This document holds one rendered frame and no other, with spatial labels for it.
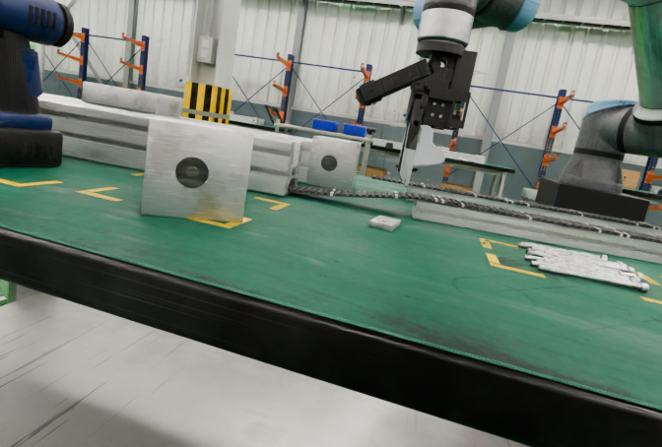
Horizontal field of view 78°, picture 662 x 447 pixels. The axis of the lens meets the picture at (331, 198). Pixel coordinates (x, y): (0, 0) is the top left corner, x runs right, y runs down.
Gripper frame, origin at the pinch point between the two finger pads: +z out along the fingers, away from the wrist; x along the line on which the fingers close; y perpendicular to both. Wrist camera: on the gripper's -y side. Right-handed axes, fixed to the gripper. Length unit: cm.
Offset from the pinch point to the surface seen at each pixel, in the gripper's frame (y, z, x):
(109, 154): -45.4, 4.3, -4.8
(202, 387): -36, 62, 24
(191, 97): -180, -13, 302
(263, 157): -20.9, 0.4, -4.8
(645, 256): 37.0, 5.0, -1.7
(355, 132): -28, -8, 310
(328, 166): -13.1, 1.8, 14.4
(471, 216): 11.4, 3.9, -1.7
